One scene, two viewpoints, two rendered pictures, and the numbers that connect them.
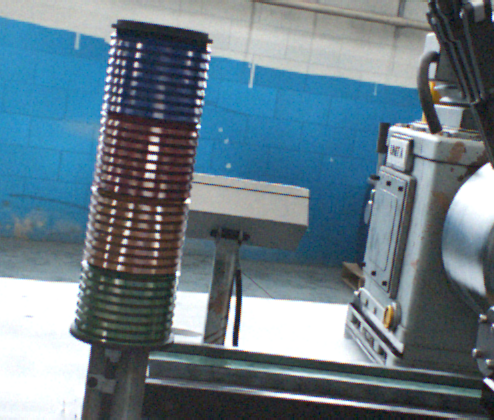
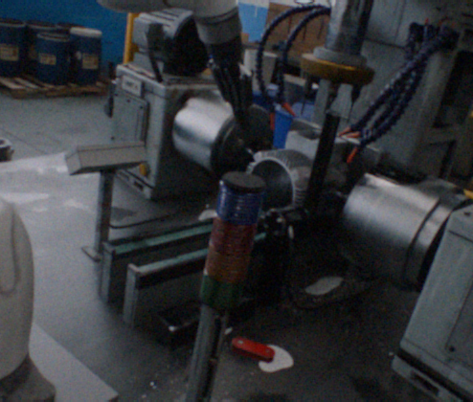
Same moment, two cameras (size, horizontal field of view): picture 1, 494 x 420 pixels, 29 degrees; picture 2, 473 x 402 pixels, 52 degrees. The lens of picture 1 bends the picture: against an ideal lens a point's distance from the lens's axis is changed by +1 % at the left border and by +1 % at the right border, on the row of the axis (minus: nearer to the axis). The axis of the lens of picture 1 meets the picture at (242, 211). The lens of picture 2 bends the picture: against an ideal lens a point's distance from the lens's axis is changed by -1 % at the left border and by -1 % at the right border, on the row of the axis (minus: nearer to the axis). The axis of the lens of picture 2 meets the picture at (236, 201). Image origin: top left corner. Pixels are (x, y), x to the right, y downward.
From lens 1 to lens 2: 0.54 m
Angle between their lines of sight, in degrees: 42
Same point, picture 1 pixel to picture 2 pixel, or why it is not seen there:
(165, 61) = (259, 201)
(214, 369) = (143, 249)
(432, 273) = (165, 149)
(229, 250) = (110, 178)
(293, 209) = (140, 153)
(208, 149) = not seen: outside the picture
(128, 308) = (236, 293)
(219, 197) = (106, 155)
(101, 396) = (217, 323)
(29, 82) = not seen: outside the picture
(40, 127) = not seen: outside the picture
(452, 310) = (173, 164)
